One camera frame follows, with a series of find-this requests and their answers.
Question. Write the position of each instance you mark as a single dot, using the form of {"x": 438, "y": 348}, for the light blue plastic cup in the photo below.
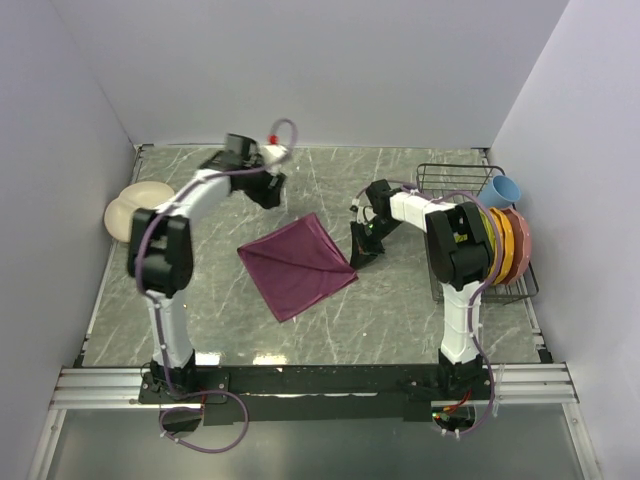
{"x": 500, "y": 192}

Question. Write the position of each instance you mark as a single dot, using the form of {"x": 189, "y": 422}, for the cream divided ceramic plate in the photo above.
{"x": 118, "y": 214}

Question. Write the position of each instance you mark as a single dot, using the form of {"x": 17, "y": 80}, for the green scalloped plate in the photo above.
{"x": 492, "y": 239}

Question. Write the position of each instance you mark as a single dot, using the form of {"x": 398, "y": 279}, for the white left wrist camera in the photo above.
{"x": 274, "y": 154}

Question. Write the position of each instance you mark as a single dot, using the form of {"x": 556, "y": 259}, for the purple cloth napkin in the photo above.
{"x": 296, "y": 267}

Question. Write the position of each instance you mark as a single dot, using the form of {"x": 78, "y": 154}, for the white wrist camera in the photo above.
{"x": 358, "y": 211}
{"x": 274, "y": 154}

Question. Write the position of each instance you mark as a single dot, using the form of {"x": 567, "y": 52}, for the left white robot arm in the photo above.
{"x": 160, "y": 252}

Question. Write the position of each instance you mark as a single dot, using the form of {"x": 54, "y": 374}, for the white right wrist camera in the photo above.
{"x": 358, "y": 211}

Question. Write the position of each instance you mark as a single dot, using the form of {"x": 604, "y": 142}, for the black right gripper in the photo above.
{"x": 361, "y": 250}

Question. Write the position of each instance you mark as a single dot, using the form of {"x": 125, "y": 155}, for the orange scalloped plate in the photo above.
{"x": 507, "y": 242}

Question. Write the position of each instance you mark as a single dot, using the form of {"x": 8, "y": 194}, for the pink scalloped plate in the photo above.
{"x": 522, "y": 248}

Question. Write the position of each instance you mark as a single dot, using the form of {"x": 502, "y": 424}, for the aluminium frame rail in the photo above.
{"x": 114, "y": 388}

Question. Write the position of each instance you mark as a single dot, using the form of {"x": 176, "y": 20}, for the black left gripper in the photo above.
{"x": 269, "y": 198}

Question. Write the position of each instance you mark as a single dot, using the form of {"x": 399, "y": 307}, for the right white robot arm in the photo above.
{"x": 459, "y": 253}

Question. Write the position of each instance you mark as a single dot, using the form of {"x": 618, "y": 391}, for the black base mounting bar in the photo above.
{"x": 231, "y": 394}

